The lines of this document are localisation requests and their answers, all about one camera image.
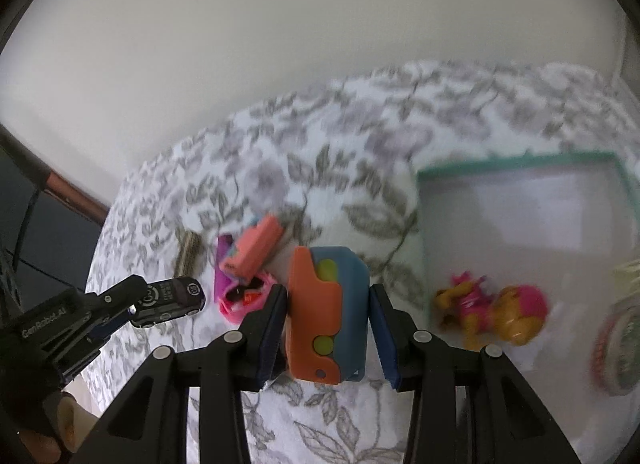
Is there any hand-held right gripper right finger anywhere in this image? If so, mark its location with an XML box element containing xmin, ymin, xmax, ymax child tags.
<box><xmin>367</xmin><ymin>283</ymin><xmax>583</xmax><ymax>464</ymax></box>

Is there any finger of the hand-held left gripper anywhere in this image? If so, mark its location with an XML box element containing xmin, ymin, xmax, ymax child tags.
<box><xmin>82</xmin><ymin>275</ymin><xmax>150</xmax><ymax>317</ymax></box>
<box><xmin>92</xmin><ymin>309</ymin><xmax>136</xmax><ymax>342</ymax></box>

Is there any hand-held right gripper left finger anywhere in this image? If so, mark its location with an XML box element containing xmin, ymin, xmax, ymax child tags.
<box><xmin>75</xmin><ymin>284</ymin><xmax>290</xmax><ymax>464</ymax></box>

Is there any pink wristband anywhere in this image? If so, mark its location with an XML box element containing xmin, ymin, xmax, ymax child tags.
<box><xmin>220</xmin><ymin>271</ymin><xmax>276</xmax><ymax>325</ymax></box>

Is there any large orange and blue toy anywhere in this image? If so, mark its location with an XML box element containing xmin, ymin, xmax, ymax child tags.
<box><xmin>285</xmin><ymin>245</ymin><xmax>371</xmax><ymax>384</ymax></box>

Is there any black toy car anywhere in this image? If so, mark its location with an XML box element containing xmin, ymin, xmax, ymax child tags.
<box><xmin>129</xmin><ymin>276</ymin><xmax>207</xmax><ymax>329</ymax></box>

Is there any purple lighter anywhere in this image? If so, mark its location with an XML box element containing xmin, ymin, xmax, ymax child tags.
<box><xmin>214</xmin><ymin>235</ymin><xmax>236</xmax><ymax>305</ymax></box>

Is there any small orange and blue toy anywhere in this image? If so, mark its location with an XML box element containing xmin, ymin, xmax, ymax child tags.
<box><xmin>222</xmin><ymin>214</ymin><xmax>283</xmax><ymax>279</ymax></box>

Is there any pink puppy toy figure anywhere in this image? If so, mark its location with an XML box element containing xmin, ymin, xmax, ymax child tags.
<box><xmin>434</xmin><ymin>271</ymin><xmax>550</xmax><ymax>351</ymax></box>

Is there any teal box lid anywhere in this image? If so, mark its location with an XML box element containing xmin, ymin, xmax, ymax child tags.
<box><xmin>416</xmin><ymin>151</ymin><xmax>640</xmax><ymax>464</ymax></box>

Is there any clear ball with orange spiral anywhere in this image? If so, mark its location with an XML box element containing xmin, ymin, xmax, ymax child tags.
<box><xmin>590</xmin><ymin>301</ymin><xmax>640</xmax><ymax>395</ymax></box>

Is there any person's left hand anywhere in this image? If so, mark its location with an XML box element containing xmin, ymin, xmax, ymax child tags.
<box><xmin>15</xmin><ymin>390</ymin><xmax>96</xmax><ymax>462</ymax></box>

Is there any dark cabinet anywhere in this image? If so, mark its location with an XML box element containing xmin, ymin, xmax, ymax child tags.
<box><xmin>0</xmin><ymin>144</ymin><xmax>101</xmax><ymax>325</ymax></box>

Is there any black and copper pole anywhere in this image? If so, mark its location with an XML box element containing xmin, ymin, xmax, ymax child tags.
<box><xmin>0</xmin><ymin>121</ymin><xmax>112</xmax><ymax>225</ymax></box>

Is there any grey floral blanket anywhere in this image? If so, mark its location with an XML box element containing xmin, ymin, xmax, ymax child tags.
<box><xmin>85</xmin><ymin>61</ymin><xmax>640</xmax><ymax>464</ymax></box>

